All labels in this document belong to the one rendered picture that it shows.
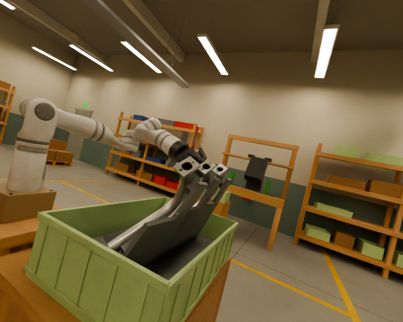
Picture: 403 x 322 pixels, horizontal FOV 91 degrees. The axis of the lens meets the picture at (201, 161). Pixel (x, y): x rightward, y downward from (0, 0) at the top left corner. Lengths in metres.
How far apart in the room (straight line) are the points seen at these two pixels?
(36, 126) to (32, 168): 0.15
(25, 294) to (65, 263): 0.12
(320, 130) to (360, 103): 0.97
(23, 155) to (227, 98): 5.63
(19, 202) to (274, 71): 5.91
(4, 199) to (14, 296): 0.31
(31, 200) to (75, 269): 0.40
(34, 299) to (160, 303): 0.33
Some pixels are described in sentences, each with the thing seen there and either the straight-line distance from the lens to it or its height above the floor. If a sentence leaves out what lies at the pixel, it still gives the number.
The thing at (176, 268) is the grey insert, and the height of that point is 0.85.
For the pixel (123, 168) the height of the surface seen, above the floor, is 0.35.
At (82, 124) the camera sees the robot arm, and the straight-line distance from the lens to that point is 0.97.
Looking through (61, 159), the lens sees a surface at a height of 0.21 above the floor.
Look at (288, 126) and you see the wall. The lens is 5.55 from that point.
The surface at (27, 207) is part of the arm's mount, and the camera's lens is 0.92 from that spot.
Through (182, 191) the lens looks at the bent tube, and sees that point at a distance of 0.54.
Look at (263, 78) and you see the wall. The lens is 6.13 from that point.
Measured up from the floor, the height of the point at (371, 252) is 0.35.
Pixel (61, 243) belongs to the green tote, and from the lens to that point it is 0.62.
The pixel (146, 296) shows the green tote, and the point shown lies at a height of 0.92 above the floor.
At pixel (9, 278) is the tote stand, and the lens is 0.75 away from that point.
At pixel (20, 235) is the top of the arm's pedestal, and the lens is 0.83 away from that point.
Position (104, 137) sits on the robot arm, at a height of 1.19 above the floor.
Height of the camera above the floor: 1.19
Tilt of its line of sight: level
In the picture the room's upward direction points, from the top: 14 degrees clockwise
